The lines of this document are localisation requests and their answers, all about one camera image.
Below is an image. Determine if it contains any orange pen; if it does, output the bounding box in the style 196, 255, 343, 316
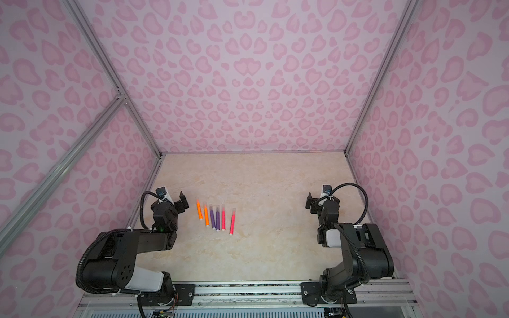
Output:
196, 198, 204, 220
204, 204, 210, 227

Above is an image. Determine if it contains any purple pen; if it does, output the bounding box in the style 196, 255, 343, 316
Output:
209, 205, 217, 230
216, 205, 221, 231

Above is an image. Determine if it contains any pink pen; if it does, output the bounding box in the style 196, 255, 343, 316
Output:
221, 205, 226, 231
229, 208, 236, 236

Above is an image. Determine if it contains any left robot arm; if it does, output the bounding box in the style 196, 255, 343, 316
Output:
76, 187, 189, 303

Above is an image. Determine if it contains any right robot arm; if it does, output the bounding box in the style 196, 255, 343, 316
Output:
302, 194, 394, 306

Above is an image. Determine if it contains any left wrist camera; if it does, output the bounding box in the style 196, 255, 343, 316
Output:
155, 186, 174, 204

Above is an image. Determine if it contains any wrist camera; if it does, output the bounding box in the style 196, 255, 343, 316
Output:
320, 185, 333, 198
155, 186, 174, 204

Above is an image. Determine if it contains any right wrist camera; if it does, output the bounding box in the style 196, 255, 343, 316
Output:
320, 185, 333, 198

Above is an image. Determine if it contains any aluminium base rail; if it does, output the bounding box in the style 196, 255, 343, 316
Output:
74, 279, 423, 317

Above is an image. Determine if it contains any diagonal aluminium frame bar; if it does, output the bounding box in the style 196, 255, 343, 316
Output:
1, 94, 125, 255

